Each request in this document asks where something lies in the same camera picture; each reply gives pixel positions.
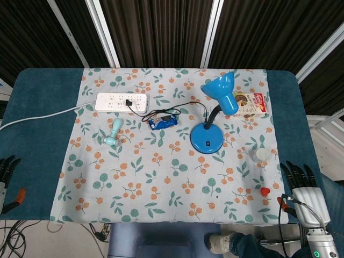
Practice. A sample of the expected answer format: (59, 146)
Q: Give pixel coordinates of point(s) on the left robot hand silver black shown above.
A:
(7, 168)

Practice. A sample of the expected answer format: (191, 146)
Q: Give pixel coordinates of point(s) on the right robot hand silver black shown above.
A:
(309, 200)

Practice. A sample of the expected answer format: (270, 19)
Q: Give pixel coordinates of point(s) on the blue desk lamp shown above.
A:
(207, 138)

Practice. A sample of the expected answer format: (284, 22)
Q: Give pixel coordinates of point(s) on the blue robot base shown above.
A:
(161, 240)

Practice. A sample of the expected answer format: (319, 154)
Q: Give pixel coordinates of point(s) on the teal table cover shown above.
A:
(37, 150)

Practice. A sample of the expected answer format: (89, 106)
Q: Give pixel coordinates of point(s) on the small red object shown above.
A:
(264, 191)

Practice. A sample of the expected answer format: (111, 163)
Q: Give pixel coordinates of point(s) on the small jar with white lid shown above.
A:
(261, 155)

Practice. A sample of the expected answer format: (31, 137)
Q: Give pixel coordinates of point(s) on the person's leg in jeans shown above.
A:
(247, 246)

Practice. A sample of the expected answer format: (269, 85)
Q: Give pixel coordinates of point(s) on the white shoe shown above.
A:
(219, 243)

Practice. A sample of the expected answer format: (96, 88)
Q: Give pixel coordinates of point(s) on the beige snack box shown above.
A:
(252, 107)

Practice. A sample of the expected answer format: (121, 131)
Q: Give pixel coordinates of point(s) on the light blue handheld fan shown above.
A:
(114, 131)

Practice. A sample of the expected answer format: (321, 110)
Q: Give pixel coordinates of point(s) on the white power strip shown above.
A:
(121, 102)

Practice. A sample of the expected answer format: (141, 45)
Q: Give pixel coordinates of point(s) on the floral pattern tablecloth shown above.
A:
(161, 174)

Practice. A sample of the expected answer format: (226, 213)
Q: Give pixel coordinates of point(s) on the blue cookie snack packet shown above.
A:
(162, 122)

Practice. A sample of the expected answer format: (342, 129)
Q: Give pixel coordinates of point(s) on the aluminium frame post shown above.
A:
(103, 33)
(212, 33)
(67, 33)
(319, 53)

